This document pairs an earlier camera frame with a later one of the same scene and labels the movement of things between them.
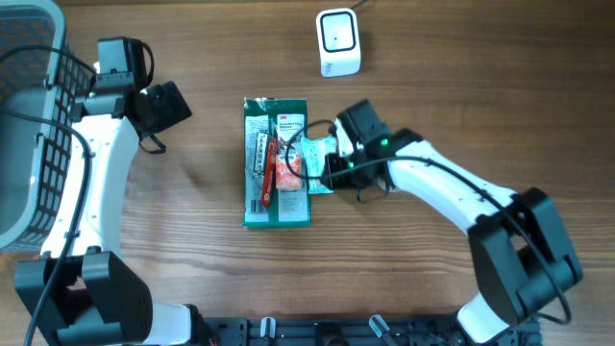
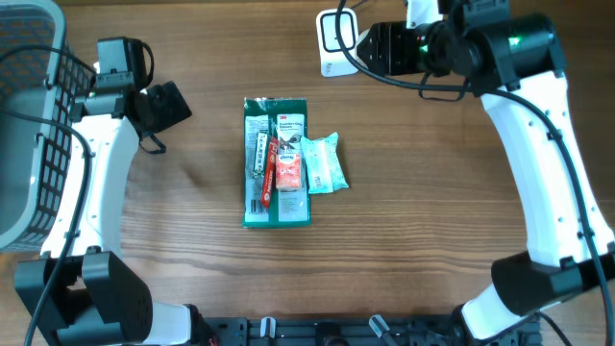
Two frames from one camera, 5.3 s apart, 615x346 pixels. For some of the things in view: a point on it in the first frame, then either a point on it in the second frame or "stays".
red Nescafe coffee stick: [269, 172] stays
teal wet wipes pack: [316, 150] stays
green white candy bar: [260, 154] stays
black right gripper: [332, 169] → [376, 48]
